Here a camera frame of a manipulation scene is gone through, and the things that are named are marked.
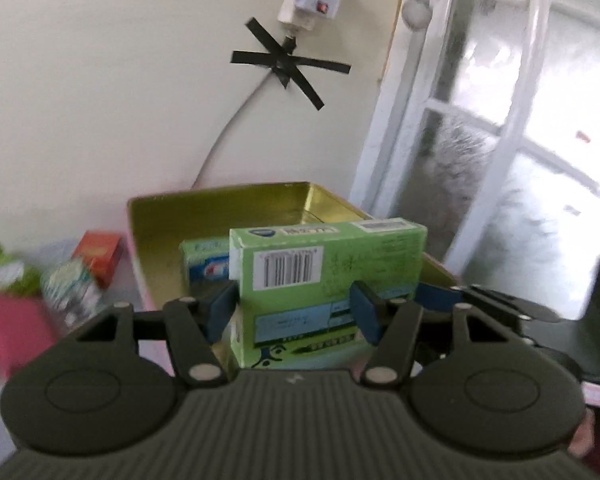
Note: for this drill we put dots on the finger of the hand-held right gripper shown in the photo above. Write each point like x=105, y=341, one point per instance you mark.
x=495, y=302

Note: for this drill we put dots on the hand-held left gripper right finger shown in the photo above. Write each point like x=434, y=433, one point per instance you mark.
x=365, y=315

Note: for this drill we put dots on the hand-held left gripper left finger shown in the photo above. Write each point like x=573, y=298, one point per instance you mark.
x=220, y=311

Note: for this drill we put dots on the blue green toothpaste box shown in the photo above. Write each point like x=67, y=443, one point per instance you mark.
x=205, y=266

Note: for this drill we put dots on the green carton box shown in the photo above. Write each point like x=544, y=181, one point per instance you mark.
x=300, y=270

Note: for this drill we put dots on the pink tin box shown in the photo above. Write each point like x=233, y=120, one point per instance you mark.
x=220, y=210

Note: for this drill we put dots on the small red box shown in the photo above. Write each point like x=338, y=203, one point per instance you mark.
x=100, y=255

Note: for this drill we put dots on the teal white patterned packet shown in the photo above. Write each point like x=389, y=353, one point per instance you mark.
x=70, y=287

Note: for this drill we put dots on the shiny pink box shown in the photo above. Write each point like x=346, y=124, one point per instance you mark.
x=15, y=332

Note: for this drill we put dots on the green snack packet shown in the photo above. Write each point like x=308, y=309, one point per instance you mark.
x=5, y=272

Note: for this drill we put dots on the black tape cross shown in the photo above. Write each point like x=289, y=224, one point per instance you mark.
x=282, y=60

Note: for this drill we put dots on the white window frame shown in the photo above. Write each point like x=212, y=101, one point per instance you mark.
x=525, y=60

